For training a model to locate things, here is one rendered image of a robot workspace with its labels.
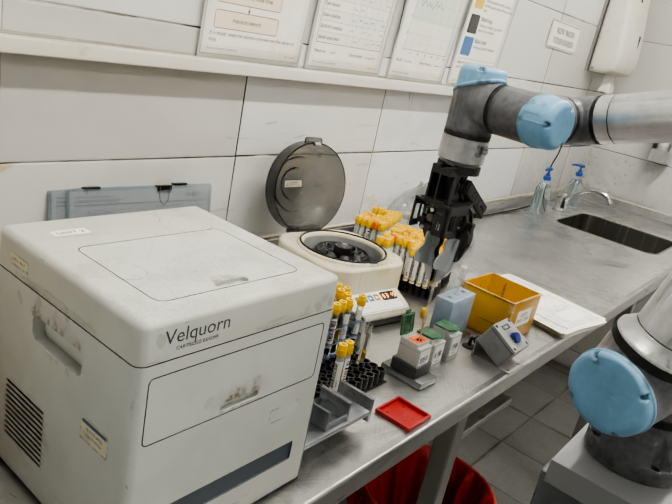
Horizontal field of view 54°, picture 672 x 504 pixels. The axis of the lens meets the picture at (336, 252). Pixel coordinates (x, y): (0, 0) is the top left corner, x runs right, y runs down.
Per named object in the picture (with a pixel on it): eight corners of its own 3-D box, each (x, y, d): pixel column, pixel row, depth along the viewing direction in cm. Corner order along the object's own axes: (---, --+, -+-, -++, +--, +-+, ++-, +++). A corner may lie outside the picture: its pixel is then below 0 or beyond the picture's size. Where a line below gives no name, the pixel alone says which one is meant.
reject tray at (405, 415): (408, 433, 104) (409, 428, 104) (374, 412, 108) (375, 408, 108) (430, 419, 110) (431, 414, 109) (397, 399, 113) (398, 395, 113)
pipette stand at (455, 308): (448, 349, 136) (460, 305, 133) (419, 335, 140) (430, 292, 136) (469, 337, 144) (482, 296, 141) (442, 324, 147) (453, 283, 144)
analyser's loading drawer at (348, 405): (276, 473, 86) (283, 439, 84) (242, 446, 90) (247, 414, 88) (369, 421, 102) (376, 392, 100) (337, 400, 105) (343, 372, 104)
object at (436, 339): (428, 371, 125) (437, 340, 123) (408, 360, 128) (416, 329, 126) (439, 366, 128) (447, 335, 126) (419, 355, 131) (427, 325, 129)
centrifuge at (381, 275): (341, 335, 132) (353, 279, 128) (257, 277, 152) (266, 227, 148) (420, 318, 148) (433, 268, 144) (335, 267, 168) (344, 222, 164)
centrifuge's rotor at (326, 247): (334, 290, 139) (341, 259, 137) (290, 263, 150) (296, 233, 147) (385, 282, 150) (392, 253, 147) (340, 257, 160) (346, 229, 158)
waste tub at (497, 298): (502, 346, 143) (515, 304, 140) (451, 320, 151) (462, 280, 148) (530, 333, 153) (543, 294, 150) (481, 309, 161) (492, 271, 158)
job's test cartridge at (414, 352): (413, 378, 119) (421, 347, 117) (392, 366, 121) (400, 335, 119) (425, 372, 122) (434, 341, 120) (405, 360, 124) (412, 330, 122)
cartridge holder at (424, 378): (419, 391, 117) (424, 374, 116) (380, 368, 123) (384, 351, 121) (435, 383, 121) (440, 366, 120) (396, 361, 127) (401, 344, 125)
